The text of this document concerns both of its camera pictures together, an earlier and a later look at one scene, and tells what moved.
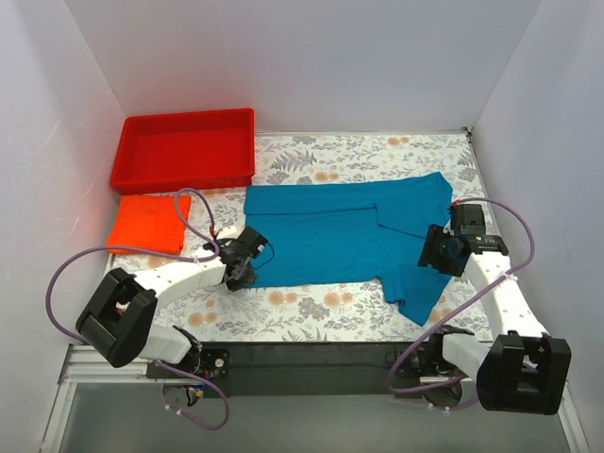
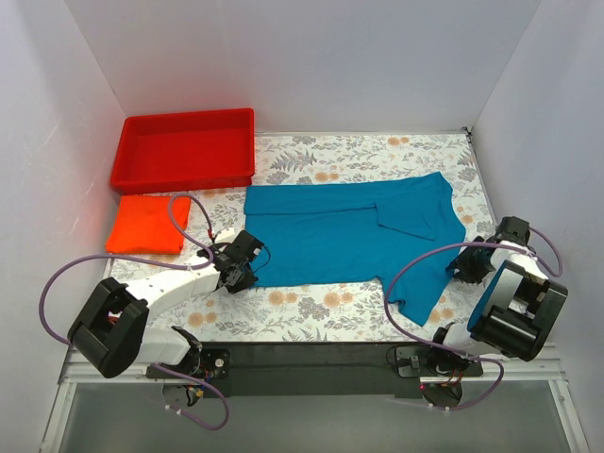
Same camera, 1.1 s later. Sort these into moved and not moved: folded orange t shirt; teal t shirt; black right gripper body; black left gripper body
Moved: black right gripper body
Not moved: black left gripper body; teal t shirt; folded orange t shirt
